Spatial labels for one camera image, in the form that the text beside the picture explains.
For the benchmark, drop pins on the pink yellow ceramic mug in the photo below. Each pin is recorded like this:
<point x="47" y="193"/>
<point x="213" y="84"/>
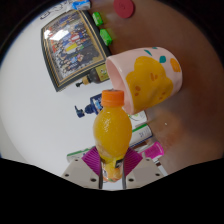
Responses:
<point x="148" y="78"/>

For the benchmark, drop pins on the black gold framed group photo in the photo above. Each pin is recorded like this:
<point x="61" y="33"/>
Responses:
<point x="73" y="50"/>

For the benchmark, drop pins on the orange-capped juice bottle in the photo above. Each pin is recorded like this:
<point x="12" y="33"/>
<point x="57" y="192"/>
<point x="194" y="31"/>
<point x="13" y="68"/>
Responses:
<point x="112" y="130"/>

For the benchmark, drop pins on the small green packet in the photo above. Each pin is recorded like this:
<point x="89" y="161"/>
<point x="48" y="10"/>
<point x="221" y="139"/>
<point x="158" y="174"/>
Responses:
<point x="106" y="36"/>
<point x="97" y="19"/>

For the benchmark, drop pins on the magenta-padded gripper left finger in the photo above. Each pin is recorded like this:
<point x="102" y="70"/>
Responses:
<point x="81" y="171"/>

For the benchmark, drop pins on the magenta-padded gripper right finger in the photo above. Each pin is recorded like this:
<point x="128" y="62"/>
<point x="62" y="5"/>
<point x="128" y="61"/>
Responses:
<point x="141" y="171"/>

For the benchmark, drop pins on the white blue-capped shampoo bottle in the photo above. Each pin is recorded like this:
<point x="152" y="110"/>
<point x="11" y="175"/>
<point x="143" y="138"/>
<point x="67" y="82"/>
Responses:
<point x="138" y="119"/>

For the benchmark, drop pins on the dark amber pump bottle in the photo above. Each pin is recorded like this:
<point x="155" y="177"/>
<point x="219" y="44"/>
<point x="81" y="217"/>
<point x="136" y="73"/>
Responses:
<point x="98" y="75"/>

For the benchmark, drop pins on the flat round red coaster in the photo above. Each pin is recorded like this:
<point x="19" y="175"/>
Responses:
<point x="123" y="8"/>

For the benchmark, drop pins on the dark blue pump bottle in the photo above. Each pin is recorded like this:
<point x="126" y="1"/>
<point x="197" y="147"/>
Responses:
<point x="93" y="106"/>

